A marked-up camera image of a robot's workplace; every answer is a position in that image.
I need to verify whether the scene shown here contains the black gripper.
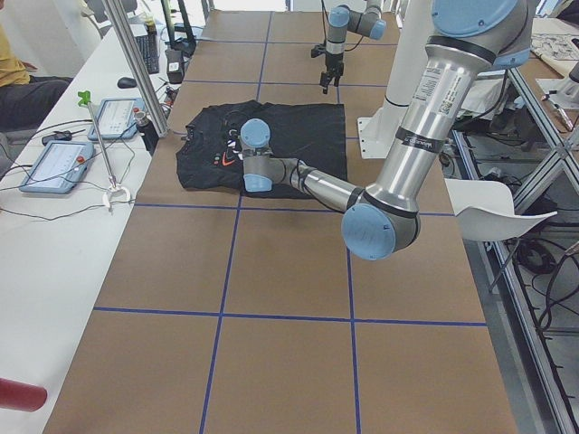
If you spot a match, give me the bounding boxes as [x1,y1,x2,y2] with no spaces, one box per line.
[319,52,344,94]

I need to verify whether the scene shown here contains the black printed t-shirt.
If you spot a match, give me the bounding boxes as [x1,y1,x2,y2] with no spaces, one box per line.
[175,100,349,200]

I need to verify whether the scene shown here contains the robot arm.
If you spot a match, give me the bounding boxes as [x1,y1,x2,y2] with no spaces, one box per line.
[240,1,536,260]
[310,1,386,94]

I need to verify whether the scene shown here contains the black keyboard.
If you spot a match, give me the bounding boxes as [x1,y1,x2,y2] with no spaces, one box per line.
[134,34,159,74]

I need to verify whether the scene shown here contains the white plastic chair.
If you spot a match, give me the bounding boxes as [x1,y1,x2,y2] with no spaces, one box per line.
[445,179,557,241]

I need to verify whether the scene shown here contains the black computer mouse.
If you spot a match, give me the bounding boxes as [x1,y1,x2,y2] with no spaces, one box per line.
[117,77,137,89]

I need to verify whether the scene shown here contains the far teach pendant tablet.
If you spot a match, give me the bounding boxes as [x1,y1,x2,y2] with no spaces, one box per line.
[90,98,145,140]

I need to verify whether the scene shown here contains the teach pendant tablet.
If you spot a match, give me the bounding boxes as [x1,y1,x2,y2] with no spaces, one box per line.
[90,98,145,140]
[19,140,94,194]

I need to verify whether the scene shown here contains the green tipped grabber stick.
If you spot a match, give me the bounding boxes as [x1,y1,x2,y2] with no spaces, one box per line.
[77,90,131,212]

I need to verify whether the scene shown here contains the near teach pendant tablet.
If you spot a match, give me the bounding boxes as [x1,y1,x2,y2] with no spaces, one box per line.
[19,140,94,194]

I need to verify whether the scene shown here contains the seated person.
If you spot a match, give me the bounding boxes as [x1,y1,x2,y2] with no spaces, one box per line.
[1,28,72,131]

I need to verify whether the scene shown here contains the red cylinder bottle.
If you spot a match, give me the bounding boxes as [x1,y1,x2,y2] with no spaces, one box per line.
[0,378,48,412]

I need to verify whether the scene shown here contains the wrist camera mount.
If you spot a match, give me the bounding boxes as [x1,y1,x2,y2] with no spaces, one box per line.
[310,43,327,59]

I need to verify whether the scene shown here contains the aluminium frame post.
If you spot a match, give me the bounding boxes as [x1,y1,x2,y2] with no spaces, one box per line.
[103,0,168,137]

